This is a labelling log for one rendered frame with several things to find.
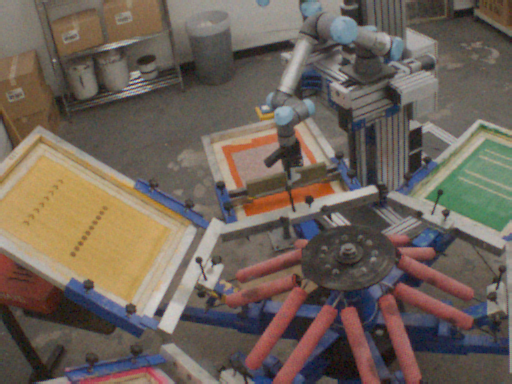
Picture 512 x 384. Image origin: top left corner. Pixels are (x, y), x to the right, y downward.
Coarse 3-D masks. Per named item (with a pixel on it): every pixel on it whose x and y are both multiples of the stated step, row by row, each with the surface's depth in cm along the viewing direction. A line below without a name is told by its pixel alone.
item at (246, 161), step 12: (228, 144) 309; (240, 144) 308; (252, 144) 307; (228, 156) 300; (240, 156) 299; (252, 156) 298; (264, 156) 296; (240, 168) 290; (252, 168) 289; (264, 168) 288; (240, 180) 282; (252, 204) 266; (264, 204) 265; (276, 204) 264; (288, 204) 263
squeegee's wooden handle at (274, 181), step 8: (296, 168) 259; (304, 168) 258; (312, 168) 258; (320, 168) 259; (272, 176) 256; (280, 176) 256; (304, 176) 259; (312, 176) 260; (320, 176) 262; (248, 184) 254; (256, 184) 255; (264, 184) 256; (272, 184) 257; (280, 184) 258; (248, 192) 256; (256, 192) 257; (264, 192) 258
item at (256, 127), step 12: (312, 120) 313; (228, 132) 313; (240, 132) 313; (252, 132) 315; (312, 132) 304; (204, 144) 306; (324, 144) 293; (216, 168) 286; (216, 180) 278; (300, 204) 256
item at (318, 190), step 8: (296, 128) 314; (264, 136) 312; (272, 136) 311; (296, 136) 308; (264, 144) 305; (272, 144) 304; (304, 144) 301; (272, 152) 299; (304, 152) 295; (280, 160) 291; (304, 160) 289; (312, 160) 289; (280, 168) 286; (320, 184) 272; (328, 184) 272; (296, 192) 269; (304, 192) 269; (312, 192) 268; (320, 192) 267; (328, 192) 267; (296, 200) 265; (304, 200) 264
